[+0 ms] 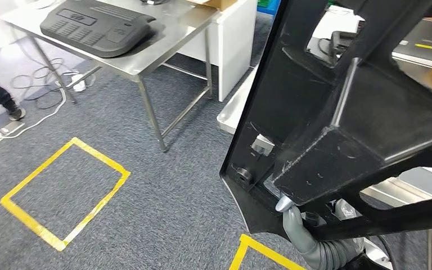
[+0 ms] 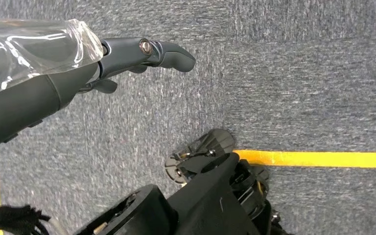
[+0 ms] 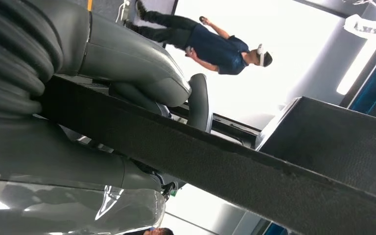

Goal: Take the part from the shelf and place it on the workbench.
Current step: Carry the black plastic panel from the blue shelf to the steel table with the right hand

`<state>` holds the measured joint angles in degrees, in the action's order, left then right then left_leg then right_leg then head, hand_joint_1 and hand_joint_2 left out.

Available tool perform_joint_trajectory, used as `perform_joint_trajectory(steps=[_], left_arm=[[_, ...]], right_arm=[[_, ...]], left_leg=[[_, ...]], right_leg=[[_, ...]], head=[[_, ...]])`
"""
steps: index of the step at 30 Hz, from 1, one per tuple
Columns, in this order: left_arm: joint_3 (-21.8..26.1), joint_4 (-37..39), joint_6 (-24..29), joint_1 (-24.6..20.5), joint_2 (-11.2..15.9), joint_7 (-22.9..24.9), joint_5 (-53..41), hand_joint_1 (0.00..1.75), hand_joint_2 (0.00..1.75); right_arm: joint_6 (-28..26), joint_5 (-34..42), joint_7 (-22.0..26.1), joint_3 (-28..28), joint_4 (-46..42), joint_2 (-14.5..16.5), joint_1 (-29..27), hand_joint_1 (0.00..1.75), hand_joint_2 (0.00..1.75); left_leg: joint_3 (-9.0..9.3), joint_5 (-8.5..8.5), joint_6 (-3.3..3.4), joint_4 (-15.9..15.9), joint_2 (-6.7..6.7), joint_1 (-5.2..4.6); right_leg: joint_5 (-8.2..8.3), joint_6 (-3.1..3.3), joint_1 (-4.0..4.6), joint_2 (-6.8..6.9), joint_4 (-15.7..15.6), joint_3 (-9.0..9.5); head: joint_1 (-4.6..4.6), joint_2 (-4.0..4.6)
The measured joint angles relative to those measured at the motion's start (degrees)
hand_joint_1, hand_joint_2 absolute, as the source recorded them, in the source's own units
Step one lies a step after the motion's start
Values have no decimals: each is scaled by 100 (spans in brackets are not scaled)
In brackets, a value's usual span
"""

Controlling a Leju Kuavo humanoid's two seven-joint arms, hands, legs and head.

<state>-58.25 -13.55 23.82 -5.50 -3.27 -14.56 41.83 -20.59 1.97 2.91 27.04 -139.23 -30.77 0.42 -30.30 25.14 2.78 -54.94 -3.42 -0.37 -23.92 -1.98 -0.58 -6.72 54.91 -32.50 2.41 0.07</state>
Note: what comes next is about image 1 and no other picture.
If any dark grey plastic panel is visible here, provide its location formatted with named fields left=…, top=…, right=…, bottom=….
left=39, top=8, right=157, bottom=59

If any white desk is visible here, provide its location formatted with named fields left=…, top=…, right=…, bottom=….
left=307, top=4, right=367, bottom=40

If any steel table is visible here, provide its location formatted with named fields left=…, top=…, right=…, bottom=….
left=0, top=0, right=221, bottom=153

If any yellow floor tape square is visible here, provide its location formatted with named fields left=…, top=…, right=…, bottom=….
left=229, top=233, right=308, bottom=270
left=0, top=137, right=132, bottom=253

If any white cabinet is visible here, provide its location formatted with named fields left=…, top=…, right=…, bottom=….
left=177, top=0, right=258, bottom=102

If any white floor cable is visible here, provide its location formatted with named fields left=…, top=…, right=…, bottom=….
left=0, top=87, right=68, bottom=141

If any black floor cable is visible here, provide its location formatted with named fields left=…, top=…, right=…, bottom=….
left=10, top=37, right=76, bottom=111

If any white power adapter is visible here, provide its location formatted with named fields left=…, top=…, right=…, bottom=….
left=56, top=69, right=97, bottom=93

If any blue metal shelf rack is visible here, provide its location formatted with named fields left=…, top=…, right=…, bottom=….
left=265, top=0, right=282, bottom=16

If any long black plastic frame part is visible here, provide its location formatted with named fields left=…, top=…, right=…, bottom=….
left=219, top=0, right=432, bottom=242

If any grey power strip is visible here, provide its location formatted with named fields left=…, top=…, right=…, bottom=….
left=0, top=121, right=26, bottom=144

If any thin black cable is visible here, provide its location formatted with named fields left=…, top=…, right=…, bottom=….
left=317, top=36, right=334, bottom=59

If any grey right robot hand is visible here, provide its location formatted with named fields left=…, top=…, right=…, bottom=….
left=275, top=195, right=320, bottom=264

